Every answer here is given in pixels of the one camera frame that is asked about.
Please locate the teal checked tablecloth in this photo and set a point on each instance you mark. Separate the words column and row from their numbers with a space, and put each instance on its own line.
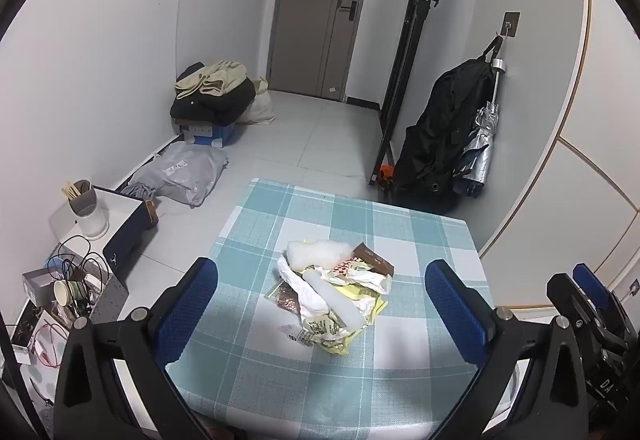
column 280, row 220

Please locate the small orange object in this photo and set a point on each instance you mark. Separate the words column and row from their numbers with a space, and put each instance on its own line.
column 386, row 173

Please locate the paper cup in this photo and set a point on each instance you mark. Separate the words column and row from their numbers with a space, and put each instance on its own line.
column 65, row 292

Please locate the wall socket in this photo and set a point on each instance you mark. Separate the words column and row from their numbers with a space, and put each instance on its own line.
column 634, row 288

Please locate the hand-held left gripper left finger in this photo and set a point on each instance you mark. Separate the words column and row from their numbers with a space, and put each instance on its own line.
column 185, row 315

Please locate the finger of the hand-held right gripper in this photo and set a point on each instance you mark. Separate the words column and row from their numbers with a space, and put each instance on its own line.
column 587, row 277
column 565, row 292

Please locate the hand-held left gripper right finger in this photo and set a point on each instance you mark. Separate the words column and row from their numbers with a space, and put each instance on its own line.
column 452, row 310

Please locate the grey open box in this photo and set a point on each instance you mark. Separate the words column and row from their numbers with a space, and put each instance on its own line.
column 37, row 282

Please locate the black framed glass door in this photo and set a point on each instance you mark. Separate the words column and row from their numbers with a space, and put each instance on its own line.
column 400, row 70

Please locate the beige garment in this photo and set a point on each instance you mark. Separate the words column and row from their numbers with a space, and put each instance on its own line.
column 215, row 75

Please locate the white frosted cup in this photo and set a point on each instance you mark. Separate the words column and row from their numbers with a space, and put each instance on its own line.
column 92, row 225

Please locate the white red printed wrapper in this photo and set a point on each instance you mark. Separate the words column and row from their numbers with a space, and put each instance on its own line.
column 352, row 271

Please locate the silver folding umbrella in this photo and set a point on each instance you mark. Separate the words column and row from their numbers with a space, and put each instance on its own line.
column 480, row 145

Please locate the grey speckled box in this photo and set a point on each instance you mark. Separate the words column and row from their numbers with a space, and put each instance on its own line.
column 110, row 295

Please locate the bundle of wooden chopsticks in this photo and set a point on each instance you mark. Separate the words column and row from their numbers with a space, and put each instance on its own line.
column 75, row 189

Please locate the yellow plastic wrapper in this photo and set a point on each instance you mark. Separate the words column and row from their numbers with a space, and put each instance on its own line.
column 357, row 296

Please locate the white foam sheet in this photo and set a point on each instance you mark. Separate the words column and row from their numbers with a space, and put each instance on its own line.
column 315, row 252

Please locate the grey striped cloth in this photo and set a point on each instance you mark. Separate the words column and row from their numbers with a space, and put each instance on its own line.
column 140, row 191

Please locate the brown foil snack wrapper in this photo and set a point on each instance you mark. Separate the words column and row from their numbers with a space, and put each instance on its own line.
column 287, row 300

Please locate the white foam tube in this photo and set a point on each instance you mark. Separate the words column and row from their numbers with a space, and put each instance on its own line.
column 330, row 295

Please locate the white wood-trimmed cabinet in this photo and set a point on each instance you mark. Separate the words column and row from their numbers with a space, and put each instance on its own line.
column 575, row 170

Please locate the grey mailing bag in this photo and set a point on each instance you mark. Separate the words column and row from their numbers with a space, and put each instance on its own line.
column 185, row 173

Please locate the grey entrance door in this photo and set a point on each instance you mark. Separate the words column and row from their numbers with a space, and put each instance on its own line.
column 320, row 20

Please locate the metal wall hook plate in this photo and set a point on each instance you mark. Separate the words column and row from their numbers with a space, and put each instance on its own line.
column 509, row 23

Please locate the white tote bag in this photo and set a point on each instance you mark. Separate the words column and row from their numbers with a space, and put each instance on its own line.
column 260, row 108

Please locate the black hanging bag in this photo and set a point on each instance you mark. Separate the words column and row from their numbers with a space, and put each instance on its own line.
column 440, row 135

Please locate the small brown wooden block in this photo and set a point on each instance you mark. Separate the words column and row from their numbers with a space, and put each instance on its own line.
column 151, row 212

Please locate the blue storage box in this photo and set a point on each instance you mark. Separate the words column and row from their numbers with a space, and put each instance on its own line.
column 226, row 135

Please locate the pile of clothes on box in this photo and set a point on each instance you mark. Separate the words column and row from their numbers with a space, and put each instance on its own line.
column 210, row 108

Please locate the white and navy box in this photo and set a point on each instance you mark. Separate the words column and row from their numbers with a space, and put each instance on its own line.
column 120, row 215

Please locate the white plastic bag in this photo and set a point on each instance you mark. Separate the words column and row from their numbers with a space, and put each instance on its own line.
column 299, row 282

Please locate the brown paper wrapper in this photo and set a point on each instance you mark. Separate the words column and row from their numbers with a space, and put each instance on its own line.
column 372, row 259

